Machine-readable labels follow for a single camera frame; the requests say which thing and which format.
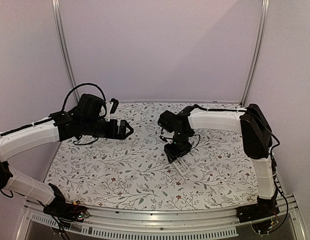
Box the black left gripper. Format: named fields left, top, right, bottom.
left=82, top=118, right=134, bottom=140

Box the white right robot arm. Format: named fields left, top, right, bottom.
left=157, top=104, right=280, bottom=218

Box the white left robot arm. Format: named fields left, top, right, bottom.
left=0, top=93, right=134, bottom=217

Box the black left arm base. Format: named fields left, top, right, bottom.
left=43, top=183, right=90, bottom=222

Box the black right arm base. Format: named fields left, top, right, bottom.
left=236, top=195, right=279, bottom=223

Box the floral patterned table mat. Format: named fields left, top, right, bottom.
left=45, top=102, right=276, bottom=211

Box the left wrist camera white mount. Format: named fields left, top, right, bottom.
left=105, top=98, right=119, bottom=122

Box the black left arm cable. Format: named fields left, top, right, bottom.
left=62, top=82, right=107, bottom=113

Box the aluminium table edge rail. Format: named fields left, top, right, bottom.
left=16, top=194, right=310, bottom=240

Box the left aluminium frame post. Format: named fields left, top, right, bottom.
left=51, top=0, right=77, bottom=89

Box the aluminium frame post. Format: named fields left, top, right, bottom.
left=240, top=0, right=269, bottom=106
left=51, top=0, right=77, bottom=89

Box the right aluminium frame post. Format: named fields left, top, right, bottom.
left=240, top=0, right=269, bottom=106

